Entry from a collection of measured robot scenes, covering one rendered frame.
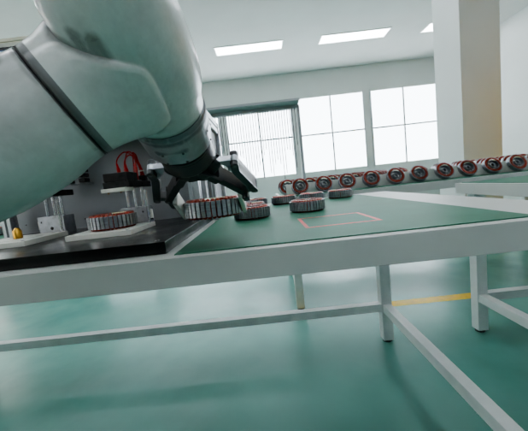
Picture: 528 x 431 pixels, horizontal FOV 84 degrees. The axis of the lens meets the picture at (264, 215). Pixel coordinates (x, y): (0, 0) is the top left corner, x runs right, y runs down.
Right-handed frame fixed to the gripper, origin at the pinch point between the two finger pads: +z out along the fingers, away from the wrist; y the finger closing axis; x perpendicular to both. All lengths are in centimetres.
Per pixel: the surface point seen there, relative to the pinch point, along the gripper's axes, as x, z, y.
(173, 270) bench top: -13.3, -4.7, -5.8
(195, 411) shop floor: -47, 83, -26
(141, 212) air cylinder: 12.4, 24.4, -25.7
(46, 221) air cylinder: 13, 24, -53
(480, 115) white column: 190, 227, 265
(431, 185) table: 54, 114, 113
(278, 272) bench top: -15.1, -3.6, 11.0
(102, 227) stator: 2.5, 9.8, -27.7
